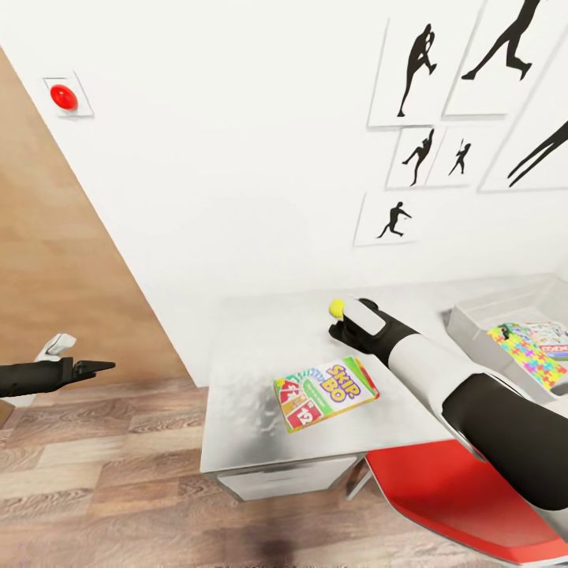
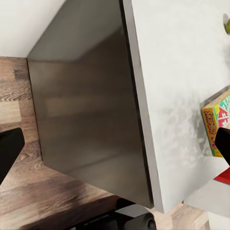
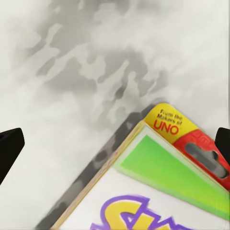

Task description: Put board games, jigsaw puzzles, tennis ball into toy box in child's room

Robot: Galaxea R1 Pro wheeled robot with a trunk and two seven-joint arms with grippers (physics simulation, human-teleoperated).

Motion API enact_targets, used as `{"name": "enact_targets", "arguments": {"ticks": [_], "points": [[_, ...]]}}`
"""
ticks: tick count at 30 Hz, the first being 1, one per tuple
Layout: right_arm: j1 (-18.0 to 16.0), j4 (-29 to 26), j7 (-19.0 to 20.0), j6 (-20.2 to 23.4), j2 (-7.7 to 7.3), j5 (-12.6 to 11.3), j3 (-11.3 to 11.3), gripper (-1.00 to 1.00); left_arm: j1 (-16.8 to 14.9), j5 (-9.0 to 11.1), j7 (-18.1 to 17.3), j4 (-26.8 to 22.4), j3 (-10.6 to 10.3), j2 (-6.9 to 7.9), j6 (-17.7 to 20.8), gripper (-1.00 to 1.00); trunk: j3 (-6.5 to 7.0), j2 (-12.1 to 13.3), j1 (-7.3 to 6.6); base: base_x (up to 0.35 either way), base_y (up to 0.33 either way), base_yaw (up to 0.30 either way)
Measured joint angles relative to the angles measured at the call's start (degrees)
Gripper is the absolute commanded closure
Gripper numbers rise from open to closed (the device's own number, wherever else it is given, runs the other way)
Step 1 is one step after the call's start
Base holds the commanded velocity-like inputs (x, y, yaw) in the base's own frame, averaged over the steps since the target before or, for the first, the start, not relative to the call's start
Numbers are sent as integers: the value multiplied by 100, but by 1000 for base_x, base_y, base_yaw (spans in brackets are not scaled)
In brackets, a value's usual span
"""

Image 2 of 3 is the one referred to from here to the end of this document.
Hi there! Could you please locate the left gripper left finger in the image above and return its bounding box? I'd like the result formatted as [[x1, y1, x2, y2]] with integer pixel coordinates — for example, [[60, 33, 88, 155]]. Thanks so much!
[[0, 127, 25, 185]]

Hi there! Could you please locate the board game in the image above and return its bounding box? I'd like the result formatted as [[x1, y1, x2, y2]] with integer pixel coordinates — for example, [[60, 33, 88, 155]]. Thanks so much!
[[202, 89, 230, 158]]

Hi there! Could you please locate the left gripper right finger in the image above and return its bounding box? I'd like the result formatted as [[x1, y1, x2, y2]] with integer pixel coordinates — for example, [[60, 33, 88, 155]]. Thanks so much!
[[215, 127, 230, 165]]

